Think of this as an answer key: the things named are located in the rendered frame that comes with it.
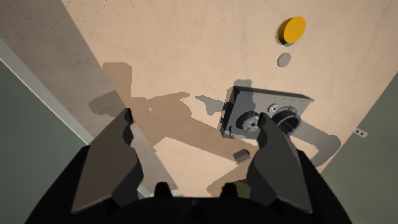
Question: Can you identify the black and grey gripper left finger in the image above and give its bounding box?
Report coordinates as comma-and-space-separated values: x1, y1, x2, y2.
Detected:
25, 108, 144, 224

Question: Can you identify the grey metal pin with flanged head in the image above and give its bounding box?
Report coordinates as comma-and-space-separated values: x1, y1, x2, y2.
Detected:
229, 127, 234, 139

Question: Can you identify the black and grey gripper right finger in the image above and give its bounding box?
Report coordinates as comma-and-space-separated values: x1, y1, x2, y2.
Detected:
246, 112, 352, 224

